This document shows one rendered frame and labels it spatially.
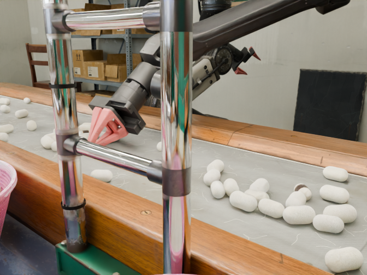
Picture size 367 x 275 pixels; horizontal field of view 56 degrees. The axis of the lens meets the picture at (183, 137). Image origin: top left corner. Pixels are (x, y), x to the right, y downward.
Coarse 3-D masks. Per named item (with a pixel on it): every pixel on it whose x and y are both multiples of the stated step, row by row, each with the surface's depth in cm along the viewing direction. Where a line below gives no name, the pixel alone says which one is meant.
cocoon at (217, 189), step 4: (212, 184) 47; (216, 184) 46; (220, 184) 46; (212, 188) 46; (216, 188) 45; (220, 188) 45; (212, 192) 46; (216, 192) 45; (220, 192) 45; (224, 192) 46; (216, 196) 45; (220, 196) 45
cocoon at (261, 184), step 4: (256, 180) 47; (260, 180) 47; (264, 180) 47; (252, 184) 46; (256, 184) 45; (260, 184) 45; (264, 184) 46; (268, 184) 47; (252, 188) 45; (256, 188) 45; (260, 188) 45; (264, 188) 46; (268, 188) 47
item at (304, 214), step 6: (288, 210) 39; (294, 210) 39; (300, 210) 39; (306, 210) 39; (312, 210) 39; (288, 216) 39; (294, 216) 38; (300, 216) 39; (306, 216) 39; (312, 216) 39; (288, 222) 39; (294, 222) 39; (300, 222) 39; (306, 222) 39
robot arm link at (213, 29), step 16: (256, 0) 68; (272, 0) 67; (288, 0) 66; (304, 0) 66; (320, 0) 67; (224, 16) 68; (240, 16) 67; (256, 16) 67; (272, 16) 67; (288, 16) 69; (208, 32) 67; (224, 32) 68; (240, 32) 68; (208, 48) 70
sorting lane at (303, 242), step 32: (0, 96) 128; (96, 160) 60; (192, 160) 60; (224, 160) 61; (256, 160) 61; (288, 160) 60; (160, 192) 48; (192, 192) 48; (288, 192) 48; (352, 192) 48; (224, 224) 40; (256, 224) 40; (288, 224) 40; (352, 224) 40; (320, 256) 34
